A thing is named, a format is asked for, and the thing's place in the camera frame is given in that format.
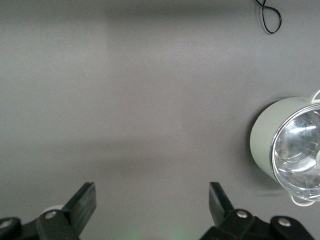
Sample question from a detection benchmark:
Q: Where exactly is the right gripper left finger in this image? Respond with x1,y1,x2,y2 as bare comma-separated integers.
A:
0,181,97,240

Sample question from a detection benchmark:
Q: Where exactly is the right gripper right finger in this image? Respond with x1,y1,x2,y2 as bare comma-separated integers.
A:
199,181,316,240

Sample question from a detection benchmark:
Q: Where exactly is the grey-green cooking pot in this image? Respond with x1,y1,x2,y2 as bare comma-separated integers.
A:
249,89,320,208

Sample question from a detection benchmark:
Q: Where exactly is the thin black loose cable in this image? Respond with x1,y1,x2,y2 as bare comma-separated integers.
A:
254,0,282,35

